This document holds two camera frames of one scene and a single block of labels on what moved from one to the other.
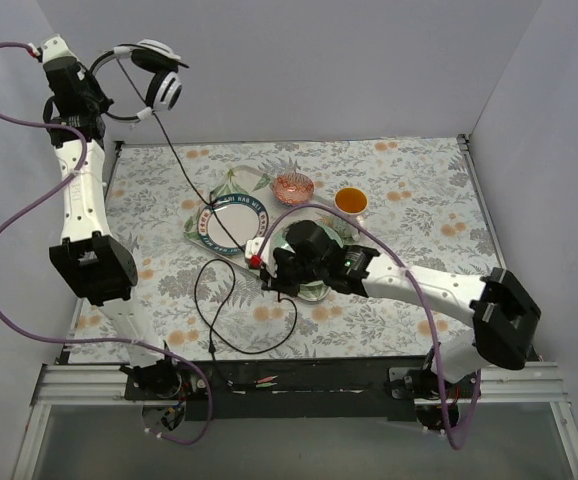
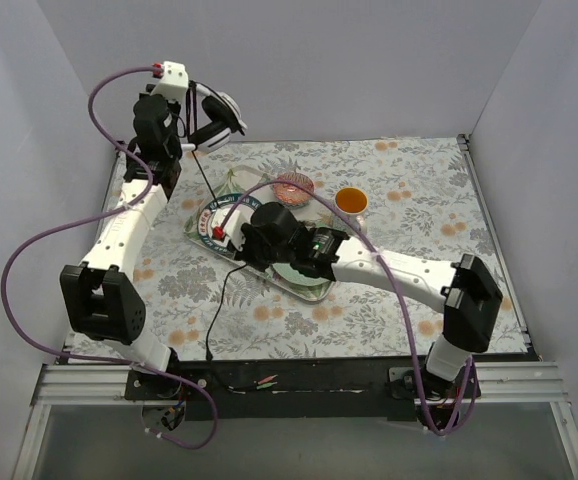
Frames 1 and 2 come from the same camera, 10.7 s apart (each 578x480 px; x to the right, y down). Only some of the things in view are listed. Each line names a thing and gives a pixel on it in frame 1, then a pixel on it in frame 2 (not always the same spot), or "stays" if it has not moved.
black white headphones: [161, 61] → [222, 108]
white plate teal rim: [243, 216] stays
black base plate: [335, 389] stays
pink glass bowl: [293, 189] stays
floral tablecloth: [418, 199] stays
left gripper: [99, 101] → [201, 123]
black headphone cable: [208, 333] → [192, 89]
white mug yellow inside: [351, 202] stays
